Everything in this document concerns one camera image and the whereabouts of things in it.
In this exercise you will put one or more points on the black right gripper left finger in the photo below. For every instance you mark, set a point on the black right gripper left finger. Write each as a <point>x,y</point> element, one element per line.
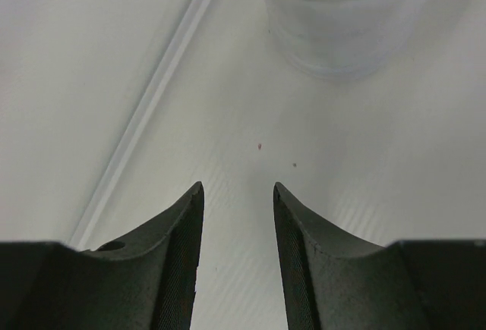
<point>144,279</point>

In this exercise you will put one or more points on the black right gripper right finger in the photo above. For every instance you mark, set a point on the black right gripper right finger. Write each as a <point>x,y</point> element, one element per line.
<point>332,279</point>

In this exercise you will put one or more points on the clear cabinet door panel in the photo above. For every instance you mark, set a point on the clear cabinet door panel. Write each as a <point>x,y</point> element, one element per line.
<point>160,79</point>

